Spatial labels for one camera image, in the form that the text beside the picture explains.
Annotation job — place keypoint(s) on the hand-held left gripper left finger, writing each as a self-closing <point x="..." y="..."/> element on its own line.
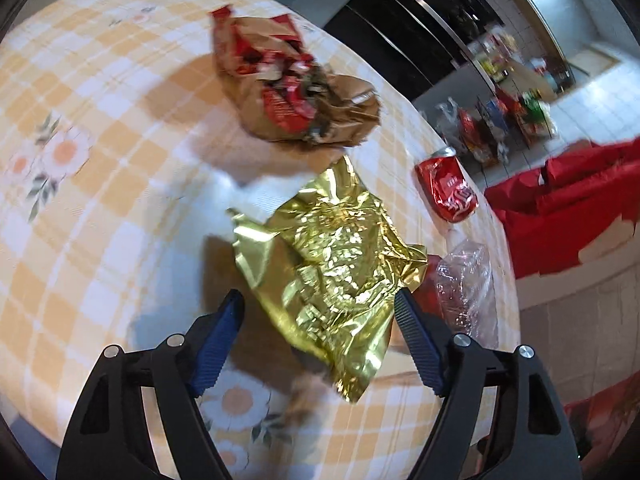
<point x="217" y="345"/>

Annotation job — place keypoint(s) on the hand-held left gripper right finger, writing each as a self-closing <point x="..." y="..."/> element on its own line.
<point x="417" y="340"/>

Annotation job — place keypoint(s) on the clear plastic container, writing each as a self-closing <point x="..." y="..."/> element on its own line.
<point x="465" y="280"/>

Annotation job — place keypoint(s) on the gold foil wrapper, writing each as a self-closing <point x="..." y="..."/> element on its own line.
<point x="330" y="260"/>

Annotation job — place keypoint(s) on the crushed red can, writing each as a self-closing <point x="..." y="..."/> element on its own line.
<point x="447" y="187"/>

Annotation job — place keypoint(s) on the brown red wrapper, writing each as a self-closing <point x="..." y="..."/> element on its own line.
<point x="280" y="90"/>

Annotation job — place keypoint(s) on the yellow checked tablecloth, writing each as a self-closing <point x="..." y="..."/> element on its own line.
<point x="100" y="235"/>

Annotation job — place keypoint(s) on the red hanging garment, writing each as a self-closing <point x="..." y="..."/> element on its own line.
<point x="575" y="195"/>

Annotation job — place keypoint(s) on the black built-in oven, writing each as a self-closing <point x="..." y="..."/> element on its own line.
<point x="400" y="25"/>

